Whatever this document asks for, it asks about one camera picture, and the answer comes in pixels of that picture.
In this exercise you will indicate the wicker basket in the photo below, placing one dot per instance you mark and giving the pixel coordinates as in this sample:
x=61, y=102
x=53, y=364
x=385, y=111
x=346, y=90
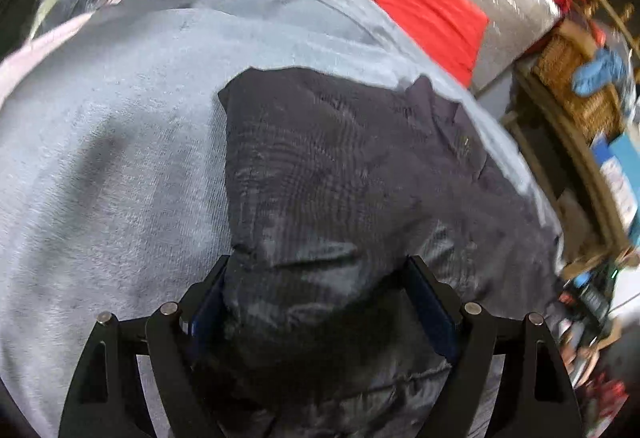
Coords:
x=575, y=83

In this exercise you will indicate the blue cloth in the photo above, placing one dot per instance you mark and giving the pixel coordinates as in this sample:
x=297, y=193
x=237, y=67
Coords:
x=597, y=68

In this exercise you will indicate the wooden shelf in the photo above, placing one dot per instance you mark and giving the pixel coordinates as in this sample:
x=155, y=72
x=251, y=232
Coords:
x=575, y=178

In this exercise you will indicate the black quilted jacket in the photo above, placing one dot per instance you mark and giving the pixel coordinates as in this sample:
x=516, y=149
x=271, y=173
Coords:
x=340, y=198

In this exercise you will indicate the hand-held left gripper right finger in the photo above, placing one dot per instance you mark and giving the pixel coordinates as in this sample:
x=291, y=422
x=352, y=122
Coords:
x=434, y=313

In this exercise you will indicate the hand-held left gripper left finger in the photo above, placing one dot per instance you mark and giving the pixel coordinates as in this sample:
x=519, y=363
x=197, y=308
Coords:
x=204, y=318

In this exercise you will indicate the pink cloth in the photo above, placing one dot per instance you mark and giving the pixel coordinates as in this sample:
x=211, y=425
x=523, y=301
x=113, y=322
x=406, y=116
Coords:
x=35, y=53

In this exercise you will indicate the grey fleece blanket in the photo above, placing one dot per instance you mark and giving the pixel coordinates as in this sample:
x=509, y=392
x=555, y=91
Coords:
x=125, y=158

